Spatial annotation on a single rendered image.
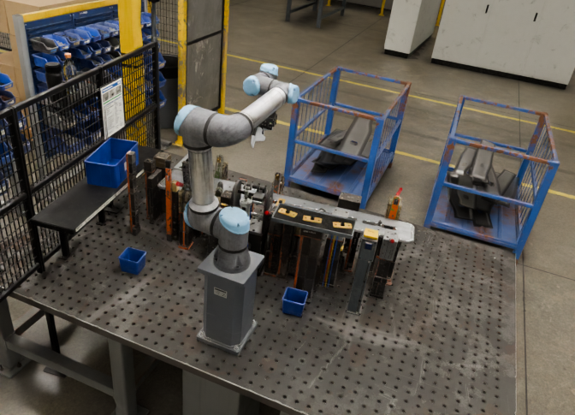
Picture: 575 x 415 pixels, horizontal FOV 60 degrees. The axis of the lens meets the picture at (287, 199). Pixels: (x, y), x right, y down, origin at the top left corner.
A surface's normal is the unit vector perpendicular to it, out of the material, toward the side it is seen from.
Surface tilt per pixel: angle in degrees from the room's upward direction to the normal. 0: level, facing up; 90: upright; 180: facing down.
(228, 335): 90
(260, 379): 0
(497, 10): 90
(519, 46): 90
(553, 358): 0
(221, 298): 90
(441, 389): 0
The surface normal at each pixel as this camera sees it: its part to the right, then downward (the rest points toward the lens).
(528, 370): 0.11, -0.85
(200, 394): -0.37, 0.44
